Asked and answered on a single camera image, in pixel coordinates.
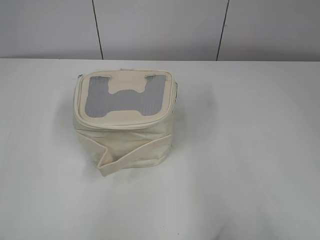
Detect cream fabric zipper bag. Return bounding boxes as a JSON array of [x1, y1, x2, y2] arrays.
[[73, 69, 176, 176]]

